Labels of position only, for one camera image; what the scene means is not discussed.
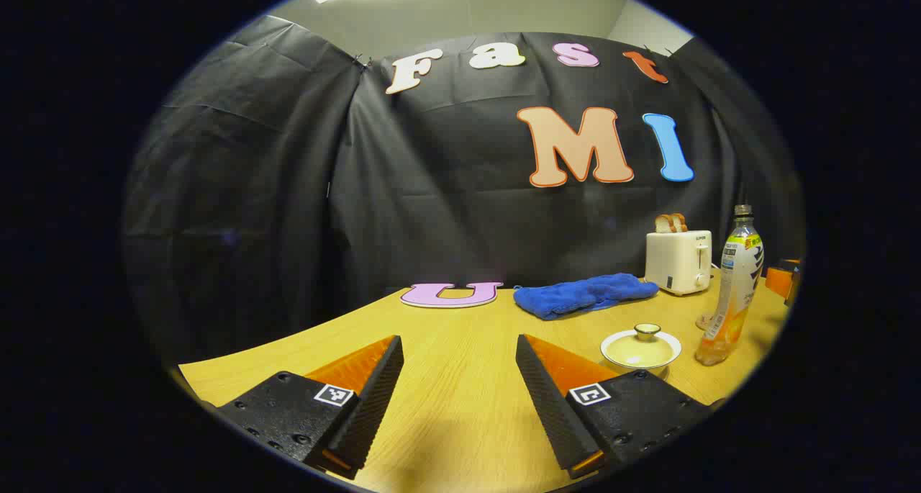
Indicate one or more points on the round brown coaster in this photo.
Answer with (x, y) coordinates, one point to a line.
(702, 322)

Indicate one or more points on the pink paper cutout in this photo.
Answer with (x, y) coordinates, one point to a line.
(450, 300)

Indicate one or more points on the clear water bottle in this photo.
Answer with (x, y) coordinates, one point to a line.
(735, 284)

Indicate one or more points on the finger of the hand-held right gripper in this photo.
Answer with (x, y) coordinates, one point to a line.
(781, 281)

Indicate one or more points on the blue towel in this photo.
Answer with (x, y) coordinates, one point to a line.
(583, 295)

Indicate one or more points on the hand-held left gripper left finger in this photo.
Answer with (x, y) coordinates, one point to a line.
(367, 406)

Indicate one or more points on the cream teacup lid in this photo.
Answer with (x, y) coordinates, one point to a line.
(641, 347)

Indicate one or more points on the black backdrop cloth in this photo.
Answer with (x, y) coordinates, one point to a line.
(432, 191)

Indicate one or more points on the white toaster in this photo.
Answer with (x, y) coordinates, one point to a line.
(676, 263)

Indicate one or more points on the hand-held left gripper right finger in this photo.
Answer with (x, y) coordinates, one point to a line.
(550, 406)

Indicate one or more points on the bread slice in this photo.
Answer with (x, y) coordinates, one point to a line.
(663, 224)
(681, 222)

